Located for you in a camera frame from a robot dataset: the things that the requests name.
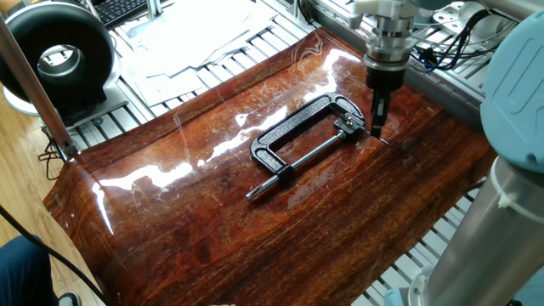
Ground black ring-shaped device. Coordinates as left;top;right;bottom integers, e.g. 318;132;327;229
0;1;116;125

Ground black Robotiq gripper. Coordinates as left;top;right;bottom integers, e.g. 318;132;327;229
365;65;407;139

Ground slanted aluminium post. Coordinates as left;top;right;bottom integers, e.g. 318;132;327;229
0;16;81;163

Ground black metal C-clamp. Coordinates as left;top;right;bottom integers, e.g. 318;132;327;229
246;92;367;202

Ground long aluminium frame rail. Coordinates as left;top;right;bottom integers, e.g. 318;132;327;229
297;0;486;131

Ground thin black clock hand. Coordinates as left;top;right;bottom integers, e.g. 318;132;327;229
360;126;391;146

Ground long black floor cable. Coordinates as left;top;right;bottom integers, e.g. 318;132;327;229
0;205;108;305

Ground bundle of black and blue cables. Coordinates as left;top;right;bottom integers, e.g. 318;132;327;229
410;8;507;74

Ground dark shoe with white edge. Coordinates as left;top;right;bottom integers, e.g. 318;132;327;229
56;292;82;306

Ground small black clock movement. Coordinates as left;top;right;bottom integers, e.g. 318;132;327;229
333;111;367;140

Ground black computer keyboard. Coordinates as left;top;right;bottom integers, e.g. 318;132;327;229
88;0;170;30

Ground glossy wood-grain mat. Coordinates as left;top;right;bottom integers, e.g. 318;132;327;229
42;27;499;306

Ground perforated aluminium base plate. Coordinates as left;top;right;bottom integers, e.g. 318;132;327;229
431;2;518;43

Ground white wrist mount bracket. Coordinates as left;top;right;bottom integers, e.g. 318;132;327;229
348;0;421;30

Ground leg in blue trousers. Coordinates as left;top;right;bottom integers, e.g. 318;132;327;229
0;235;60;306

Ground tangled thin black cables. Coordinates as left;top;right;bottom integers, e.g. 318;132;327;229
37;126;65;182

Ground white device base plate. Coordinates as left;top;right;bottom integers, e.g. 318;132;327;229
3;82;130;131

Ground white paper sheets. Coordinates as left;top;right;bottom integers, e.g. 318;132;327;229
110;0;278;108

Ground white cable tie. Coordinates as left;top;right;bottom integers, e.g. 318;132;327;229
487;158;544;225

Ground short upright aluminium post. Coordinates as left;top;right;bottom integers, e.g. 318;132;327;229
145;0;164;20

